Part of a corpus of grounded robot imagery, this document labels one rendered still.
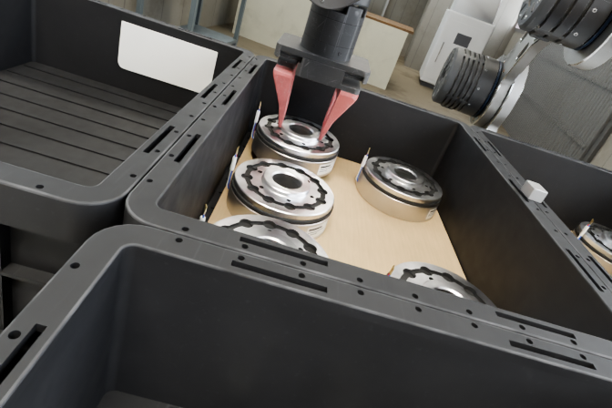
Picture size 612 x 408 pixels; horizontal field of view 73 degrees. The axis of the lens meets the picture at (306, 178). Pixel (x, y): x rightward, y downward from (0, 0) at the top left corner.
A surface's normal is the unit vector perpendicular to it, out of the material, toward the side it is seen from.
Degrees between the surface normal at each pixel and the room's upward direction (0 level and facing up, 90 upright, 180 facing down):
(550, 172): 90
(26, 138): 0
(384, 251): 0
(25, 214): 90
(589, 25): 117
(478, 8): 72
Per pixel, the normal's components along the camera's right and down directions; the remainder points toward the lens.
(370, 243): 0.30, -0.84
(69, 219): 0.06, 0.49
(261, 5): -0.22, 0.40
